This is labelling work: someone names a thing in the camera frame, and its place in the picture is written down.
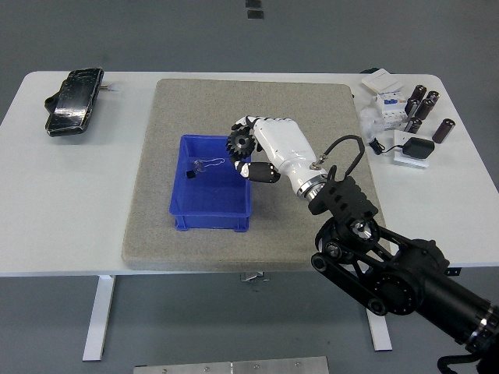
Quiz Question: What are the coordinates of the black power adapter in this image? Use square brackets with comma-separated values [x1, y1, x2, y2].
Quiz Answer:
[402, 136, 436, 160]

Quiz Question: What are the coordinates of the white circuit breaker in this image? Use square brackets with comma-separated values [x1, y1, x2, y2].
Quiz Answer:
[373, 90, 410, 132]

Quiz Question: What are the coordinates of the black toothed gear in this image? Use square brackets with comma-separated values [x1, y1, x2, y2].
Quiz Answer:
[225, 127, 257, 160]

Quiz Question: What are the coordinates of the clear plastic bag with wire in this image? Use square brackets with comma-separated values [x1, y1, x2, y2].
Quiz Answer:
[193, 157, 226, 175]

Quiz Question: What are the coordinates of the white table leg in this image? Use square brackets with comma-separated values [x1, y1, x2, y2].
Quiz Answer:
[82, 274, 116, 362]
[365, 306, 393, 351]

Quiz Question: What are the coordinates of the grey-brown mat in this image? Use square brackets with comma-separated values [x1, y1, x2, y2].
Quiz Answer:
[121, 78, 387, 273]

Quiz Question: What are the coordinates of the black wrapped device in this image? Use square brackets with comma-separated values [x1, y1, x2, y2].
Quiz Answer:
[43, 68, 105, 137]

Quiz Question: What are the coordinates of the grey metal plate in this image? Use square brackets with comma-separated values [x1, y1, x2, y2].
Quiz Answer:
[133, 355, 331, 374]

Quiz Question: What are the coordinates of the black adapter cord with plug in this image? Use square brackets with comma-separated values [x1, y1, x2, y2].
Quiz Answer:
[368, 138, 406, 156]

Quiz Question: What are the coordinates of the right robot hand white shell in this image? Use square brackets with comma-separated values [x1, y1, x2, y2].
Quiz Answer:
[231, 115, 328, 196]

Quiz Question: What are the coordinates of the large dark cylindrical capacitor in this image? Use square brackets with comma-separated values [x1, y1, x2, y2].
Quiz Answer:
[431, 118, 456, 144]

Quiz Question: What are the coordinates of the crumpled clear plastic bag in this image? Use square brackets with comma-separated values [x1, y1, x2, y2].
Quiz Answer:
[357, 101, 387, 139]

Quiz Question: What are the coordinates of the white flat panel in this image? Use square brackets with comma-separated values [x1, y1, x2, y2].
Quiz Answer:
[391, 129, 430, 169]

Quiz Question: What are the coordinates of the blue plastic box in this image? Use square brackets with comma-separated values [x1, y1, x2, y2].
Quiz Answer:
[168, 134, 253, 233]

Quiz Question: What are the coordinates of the metal bracket under table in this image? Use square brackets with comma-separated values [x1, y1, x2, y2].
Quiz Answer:
[239, 271, 271, 283]

